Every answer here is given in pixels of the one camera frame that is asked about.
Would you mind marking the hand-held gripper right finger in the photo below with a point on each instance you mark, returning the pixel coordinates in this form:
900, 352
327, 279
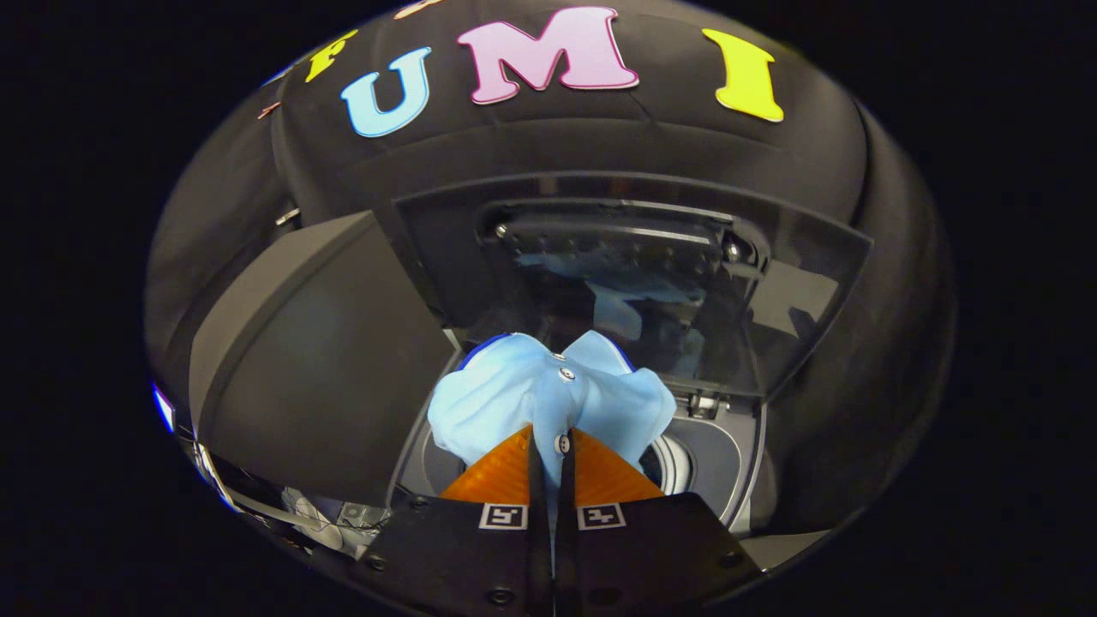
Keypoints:
566, 531

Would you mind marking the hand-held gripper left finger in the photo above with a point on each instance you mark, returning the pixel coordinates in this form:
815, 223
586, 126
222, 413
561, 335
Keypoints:
538, 514

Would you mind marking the light blue polo shirt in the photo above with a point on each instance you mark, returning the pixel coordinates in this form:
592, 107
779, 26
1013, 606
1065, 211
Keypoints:
497, 403

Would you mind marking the dark glass washing machine lid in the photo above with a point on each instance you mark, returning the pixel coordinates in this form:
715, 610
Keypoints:
797, 300

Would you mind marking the crumpled pale plastic sheet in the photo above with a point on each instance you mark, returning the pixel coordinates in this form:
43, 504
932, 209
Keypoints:
330, 518

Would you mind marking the black backdrop cloth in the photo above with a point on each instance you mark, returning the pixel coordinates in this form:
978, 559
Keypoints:
600, 137

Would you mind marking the silver clip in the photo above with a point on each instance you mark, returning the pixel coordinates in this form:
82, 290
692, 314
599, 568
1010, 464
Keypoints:
287, 216

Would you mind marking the pink clip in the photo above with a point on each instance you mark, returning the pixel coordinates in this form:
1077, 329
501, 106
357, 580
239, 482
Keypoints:
268, 110

